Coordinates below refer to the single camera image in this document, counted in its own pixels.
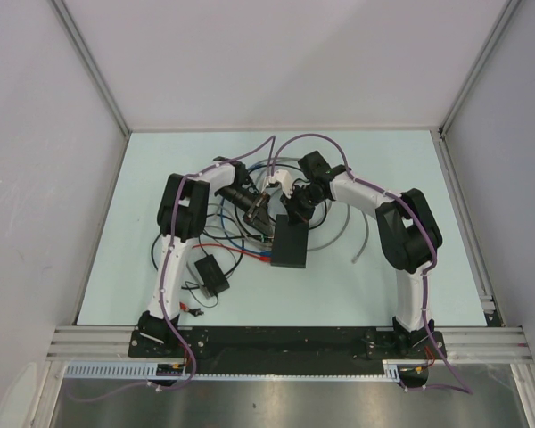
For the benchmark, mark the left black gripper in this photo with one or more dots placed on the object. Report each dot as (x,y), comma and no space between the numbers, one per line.
(259,215)

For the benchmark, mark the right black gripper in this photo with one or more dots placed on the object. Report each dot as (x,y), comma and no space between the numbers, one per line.
(294,214)

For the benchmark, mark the black network switch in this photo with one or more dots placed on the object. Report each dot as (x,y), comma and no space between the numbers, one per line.
(290,244)

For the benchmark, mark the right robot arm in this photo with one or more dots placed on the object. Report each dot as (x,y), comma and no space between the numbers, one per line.
(408,233)

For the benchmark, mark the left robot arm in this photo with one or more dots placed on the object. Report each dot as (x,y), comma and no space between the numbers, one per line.
(181,217)

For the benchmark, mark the black power adapter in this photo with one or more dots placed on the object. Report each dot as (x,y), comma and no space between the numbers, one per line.
(213,278)

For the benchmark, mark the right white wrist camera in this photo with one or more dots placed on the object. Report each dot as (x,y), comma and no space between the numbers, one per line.
(285,180)

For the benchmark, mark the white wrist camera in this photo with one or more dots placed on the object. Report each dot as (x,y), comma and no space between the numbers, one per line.
(269,182)
(285,180)

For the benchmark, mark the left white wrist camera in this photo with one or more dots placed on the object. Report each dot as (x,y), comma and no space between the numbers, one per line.
(269,182)

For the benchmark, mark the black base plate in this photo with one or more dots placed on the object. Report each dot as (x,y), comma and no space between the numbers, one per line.
(298,351)

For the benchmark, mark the grey slotted cable duct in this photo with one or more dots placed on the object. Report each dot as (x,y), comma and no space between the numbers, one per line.
(165,372)

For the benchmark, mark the aluminium front rail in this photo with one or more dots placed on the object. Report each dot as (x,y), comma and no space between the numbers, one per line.
(476,345)

